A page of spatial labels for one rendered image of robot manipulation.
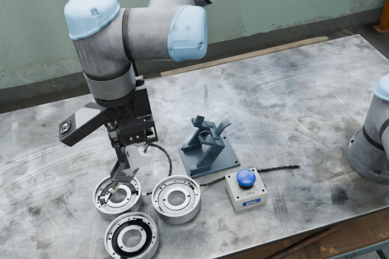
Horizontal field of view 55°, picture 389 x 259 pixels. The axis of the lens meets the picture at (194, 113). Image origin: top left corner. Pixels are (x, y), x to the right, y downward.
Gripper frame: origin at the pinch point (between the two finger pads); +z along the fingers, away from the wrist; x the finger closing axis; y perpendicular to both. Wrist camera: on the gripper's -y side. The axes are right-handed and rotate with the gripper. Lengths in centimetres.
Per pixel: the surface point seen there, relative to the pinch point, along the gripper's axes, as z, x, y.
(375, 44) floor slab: 94, 128, 174
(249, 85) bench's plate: 13, 29, 39
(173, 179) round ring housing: 10.2, 1.5, 9.0
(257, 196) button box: 9.2, -9.3, 24.6
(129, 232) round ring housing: 11.1, -7.5, -2.8
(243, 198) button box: 8.8, -9.1, 21.5
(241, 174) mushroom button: 5.9, -5.3, 22.4
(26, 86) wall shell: 84, 158, -57
